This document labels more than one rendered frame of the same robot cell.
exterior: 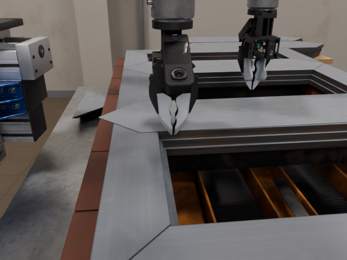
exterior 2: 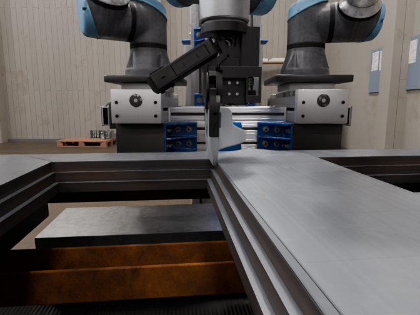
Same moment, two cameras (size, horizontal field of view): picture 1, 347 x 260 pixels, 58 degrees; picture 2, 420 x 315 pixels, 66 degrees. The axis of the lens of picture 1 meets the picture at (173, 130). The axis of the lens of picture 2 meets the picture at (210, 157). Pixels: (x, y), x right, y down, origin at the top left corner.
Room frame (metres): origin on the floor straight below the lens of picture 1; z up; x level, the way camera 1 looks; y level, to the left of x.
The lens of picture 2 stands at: (0.55, -0.51, 0.95)
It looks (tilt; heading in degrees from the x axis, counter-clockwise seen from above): 9 degrees down; 90
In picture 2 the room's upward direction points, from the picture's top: straight up
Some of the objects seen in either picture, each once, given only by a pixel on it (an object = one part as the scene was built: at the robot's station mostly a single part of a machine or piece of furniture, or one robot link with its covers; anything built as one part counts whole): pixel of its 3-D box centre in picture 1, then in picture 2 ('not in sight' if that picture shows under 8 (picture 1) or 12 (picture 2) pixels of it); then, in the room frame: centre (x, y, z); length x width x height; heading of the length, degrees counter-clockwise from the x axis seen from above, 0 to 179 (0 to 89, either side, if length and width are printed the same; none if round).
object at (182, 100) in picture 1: (179, 109); (227, 137); (0.57, -0.01, 0.90); 0.06 x 0.03 x 0.09; 6
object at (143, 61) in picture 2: not in sight; (149, 62); (0.35, 0.56, 1.09); 0.15 x 0.15 x 0.10
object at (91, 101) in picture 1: (98, 102); not in sight; (1.17, 0.30, 0.70); 0.39 x 0.12 x 0.04; 6
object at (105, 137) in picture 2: not in sight; (88, 137); (-2.35, 7.20, 0.17); 1.19 x 0.83 x 0.34; 179
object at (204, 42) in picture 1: (243, 47); not in sight; (1.71, -0.38, 0.82); 0.80 x 0.40 x 0.06; 96
